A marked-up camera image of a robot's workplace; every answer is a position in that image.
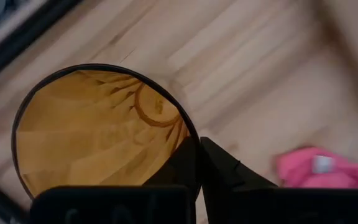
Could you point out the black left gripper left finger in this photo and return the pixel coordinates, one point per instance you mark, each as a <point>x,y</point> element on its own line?
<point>172,174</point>

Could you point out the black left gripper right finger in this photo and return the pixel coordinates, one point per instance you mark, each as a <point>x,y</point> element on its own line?
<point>228,177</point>

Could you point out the amber faceted plastic tumbler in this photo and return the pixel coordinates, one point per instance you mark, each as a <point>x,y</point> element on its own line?
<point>89,133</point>

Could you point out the pink cloth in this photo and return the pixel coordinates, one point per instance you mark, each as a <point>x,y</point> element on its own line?
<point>300,174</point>

